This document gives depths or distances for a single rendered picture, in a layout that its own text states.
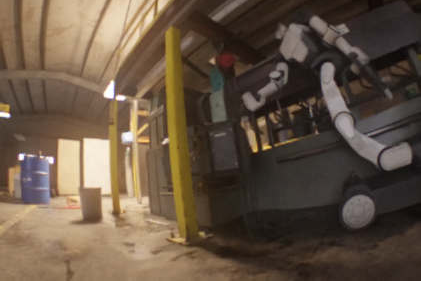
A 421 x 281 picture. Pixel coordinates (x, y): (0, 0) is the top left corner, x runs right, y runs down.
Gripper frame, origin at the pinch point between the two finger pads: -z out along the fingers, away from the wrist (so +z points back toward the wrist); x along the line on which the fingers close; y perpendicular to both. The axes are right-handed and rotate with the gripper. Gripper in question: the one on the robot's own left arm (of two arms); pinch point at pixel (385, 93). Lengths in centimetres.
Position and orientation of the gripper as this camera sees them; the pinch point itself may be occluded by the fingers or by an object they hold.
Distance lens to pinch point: 108.9
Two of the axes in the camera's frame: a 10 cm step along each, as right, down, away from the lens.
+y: 1.7, -5.9, -7.9
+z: -2.0, -8.0, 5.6
